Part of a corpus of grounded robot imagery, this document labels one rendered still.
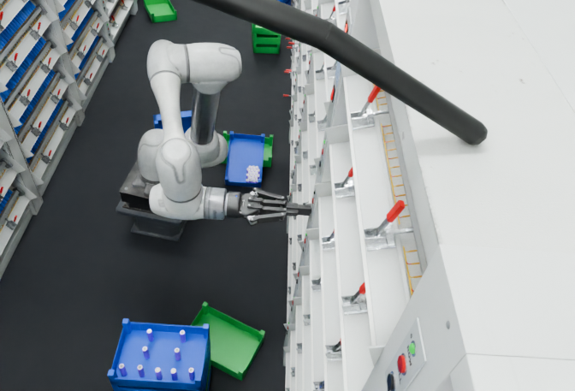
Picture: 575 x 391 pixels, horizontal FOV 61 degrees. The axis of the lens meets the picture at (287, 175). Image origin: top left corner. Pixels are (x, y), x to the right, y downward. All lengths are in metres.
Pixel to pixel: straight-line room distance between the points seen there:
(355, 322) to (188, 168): 0.57
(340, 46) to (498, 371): 0.27
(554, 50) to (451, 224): 0.38
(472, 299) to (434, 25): 0.43
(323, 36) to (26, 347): 2.10
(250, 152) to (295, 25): 2.42
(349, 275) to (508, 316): 0.53
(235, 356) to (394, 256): 1.56
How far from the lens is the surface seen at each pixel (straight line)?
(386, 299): 0.67
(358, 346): 0.84
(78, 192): 2.82
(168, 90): 1.62
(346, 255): 0.93
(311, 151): 1.66
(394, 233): 0.70
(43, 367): 2.31
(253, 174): 2.69
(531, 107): 0.63
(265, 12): 0.41
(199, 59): 1.70
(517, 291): 0.43
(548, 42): 0.78
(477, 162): 0.51
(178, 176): 1.21
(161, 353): 1.86
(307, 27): 0.42
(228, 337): 2.23
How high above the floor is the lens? 2.01
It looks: 45 degrees down
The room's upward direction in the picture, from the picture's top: 8 degrees clockwise
